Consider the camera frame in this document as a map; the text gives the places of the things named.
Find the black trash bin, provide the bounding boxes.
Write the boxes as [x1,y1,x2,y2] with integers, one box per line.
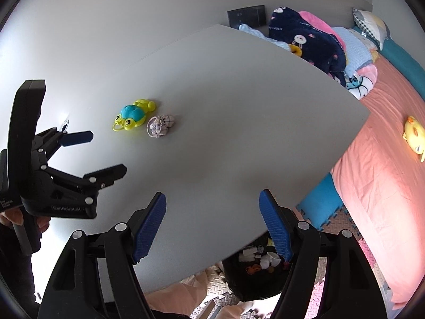
[221,229,299,303]

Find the person's left forearm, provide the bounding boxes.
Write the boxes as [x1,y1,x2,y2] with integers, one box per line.
[0,221,40,313]

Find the black wall panel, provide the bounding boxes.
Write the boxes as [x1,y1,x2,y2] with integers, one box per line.
[227,4,266,27]

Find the white cartoon blanket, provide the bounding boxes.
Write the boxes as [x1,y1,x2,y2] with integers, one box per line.
[343,63,379,100]

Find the pink fleece blanket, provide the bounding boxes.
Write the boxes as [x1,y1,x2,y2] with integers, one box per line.
[298,11,346,49]

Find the yellow duck plush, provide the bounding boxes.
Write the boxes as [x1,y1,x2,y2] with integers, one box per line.
[402,116,425,163]

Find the teal bed pillow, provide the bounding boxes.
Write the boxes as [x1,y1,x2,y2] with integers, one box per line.
[352,27,425,102]

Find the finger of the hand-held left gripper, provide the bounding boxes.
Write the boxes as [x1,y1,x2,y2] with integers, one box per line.
[45,164,127,204]
[43,128,94,155]

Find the blue and yellow turtle toy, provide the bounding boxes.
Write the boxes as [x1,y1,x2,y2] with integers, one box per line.
[112,99,156,132]

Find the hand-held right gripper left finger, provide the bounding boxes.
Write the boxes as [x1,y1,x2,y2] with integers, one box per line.
[37,192,167,319]

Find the light blue quilted blanket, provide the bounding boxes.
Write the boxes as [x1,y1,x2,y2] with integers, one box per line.
[332,27,372,77]

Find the small purple checkered pouch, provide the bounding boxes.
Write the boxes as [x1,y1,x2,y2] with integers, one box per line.
[146,114,176,138]

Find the person's leg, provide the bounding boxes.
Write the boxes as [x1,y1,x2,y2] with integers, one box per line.
[144,271,233,319]

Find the blue foam floor mat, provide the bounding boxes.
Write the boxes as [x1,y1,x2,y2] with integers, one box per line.
[295,173,346,231]

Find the patchwork pillow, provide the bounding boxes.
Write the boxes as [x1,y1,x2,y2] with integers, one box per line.
[352,7,392,50]

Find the light blue knitted blanket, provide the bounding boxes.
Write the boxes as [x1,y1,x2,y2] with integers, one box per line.
[239,23,293,51]

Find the pink and beige floor mats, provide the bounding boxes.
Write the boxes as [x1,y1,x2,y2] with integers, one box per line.
[199,206,392,319]

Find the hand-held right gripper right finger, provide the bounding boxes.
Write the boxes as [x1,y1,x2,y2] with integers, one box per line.
[258,189,389,319]

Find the person's left hand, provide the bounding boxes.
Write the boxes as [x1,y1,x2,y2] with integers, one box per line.
[0,210,50,235]

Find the navy printed blanket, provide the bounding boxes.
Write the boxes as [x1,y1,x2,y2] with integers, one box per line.
[267,7,347,85]

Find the pink bed sheet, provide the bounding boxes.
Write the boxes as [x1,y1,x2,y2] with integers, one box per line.
[330,55,425,308]

